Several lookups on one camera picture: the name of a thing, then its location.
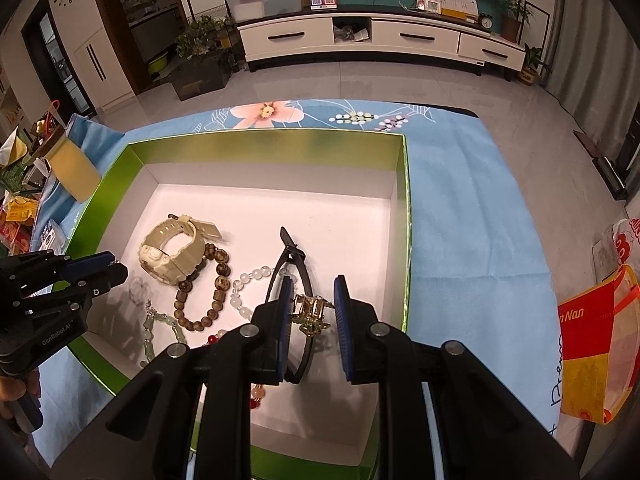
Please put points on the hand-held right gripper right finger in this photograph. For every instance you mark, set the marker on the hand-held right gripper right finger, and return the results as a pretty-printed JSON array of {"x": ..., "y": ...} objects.
[{"x": 342, "y": 332}]

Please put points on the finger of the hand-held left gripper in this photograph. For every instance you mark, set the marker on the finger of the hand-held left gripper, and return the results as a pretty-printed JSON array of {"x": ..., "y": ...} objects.
[
  {"x": 90, "y": 265},
  {"x": 107, "y": 280}
]

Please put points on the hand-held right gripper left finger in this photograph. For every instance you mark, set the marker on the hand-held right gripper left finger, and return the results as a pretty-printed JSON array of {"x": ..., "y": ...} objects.
[{"x": 286, "y": 332}]

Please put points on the gold charm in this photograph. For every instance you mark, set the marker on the gold charm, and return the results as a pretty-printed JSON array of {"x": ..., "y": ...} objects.
[{"x": 312, "y": 310}]

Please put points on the white wrist watch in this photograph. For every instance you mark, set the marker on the white wrist watch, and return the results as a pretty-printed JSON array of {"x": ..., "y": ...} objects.
[{"x": 160, "y": 255}]

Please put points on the metal bangle with clasp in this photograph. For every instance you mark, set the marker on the metal bangle with clasp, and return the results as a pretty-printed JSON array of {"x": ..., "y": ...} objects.
[{"x": 300, "y": 270}]

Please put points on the green cardboard box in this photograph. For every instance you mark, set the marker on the green cardboard box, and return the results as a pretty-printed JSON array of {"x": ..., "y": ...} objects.
[{"x": 300, "y": 200}]

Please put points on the person's left hand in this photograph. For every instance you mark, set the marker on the person's left hand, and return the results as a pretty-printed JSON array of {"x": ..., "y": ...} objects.
[{"x": 10, "y": 389}]

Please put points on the blue and white small box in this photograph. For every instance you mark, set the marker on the blue and white small box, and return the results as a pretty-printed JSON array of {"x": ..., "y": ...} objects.
[{"x": 51, "y": 235}]

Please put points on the yellow tape roll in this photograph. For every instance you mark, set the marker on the yellow tape roll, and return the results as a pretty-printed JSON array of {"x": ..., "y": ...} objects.
[{"x": 75, "y": 170}]

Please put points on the yellow crumpled bag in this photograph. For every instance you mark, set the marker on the yellow crumpled bag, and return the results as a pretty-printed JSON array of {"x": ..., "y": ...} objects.
[{"x": 12, "y": 150}]

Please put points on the blue floral tablecloth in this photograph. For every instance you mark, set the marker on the blue floral tablecloth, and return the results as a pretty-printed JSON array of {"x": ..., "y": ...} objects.
[{"x": 475, "y": 210}]

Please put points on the green basin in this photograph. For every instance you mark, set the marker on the green basin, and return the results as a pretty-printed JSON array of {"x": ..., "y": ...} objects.
[{"x": 158, "y": 65}]

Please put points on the dark planter with plants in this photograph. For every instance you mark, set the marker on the dark planter with plants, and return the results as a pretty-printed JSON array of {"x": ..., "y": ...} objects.
[{"x": 200, "y": 72}]

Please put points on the red and yellow bag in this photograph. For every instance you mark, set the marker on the red and yellow bag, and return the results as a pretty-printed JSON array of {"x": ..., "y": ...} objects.
[{"x": 590, "y": 340}]

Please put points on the white plastic bag red print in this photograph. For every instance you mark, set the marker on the white plastic bag red print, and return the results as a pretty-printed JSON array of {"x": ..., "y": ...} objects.
[{"x": 625, "y": 245}]

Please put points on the white television cabinet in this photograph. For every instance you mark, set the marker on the white television cabinet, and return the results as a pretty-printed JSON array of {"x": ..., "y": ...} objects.
[{"x": 285, "y": 35}]

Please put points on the dark floor stand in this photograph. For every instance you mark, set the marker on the dark floor stand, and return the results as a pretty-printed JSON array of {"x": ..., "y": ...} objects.
[{"x": 607, "y": 167}]

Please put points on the clear plastic storage bin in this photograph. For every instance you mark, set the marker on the clear plastic storage bin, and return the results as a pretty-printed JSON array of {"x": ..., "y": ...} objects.
[{"x": 260, "y": 2}]

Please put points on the small potted plant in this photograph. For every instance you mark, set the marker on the small potted plant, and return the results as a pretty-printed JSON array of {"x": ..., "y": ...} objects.
[{"x": 530, "y": 72}]

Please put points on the white small device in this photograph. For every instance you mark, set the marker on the white small device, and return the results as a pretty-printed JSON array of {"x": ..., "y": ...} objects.
[{"x": 428, "y": 5}]

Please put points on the black alarm clock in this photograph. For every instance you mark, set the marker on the black alarm clock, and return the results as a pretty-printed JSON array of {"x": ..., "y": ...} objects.
[{"x": 485, "y": 20}]

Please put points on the yellow and white box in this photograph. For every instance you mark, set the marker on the yellow and white box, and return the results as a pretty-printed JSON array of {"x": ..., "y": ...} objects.
[{"x": 457, "y": 6}]

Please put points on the tall potted plant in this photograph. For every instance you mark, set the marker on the tall potted plant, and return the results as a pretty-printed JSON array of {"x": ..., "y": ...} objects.
[{"x": 511, "y": 27}]

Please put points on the grey curtain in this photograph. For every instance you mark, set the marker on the grey curtain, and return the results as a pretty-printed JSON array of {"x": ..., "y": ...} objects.
[{"x": 590, "y": 35}]

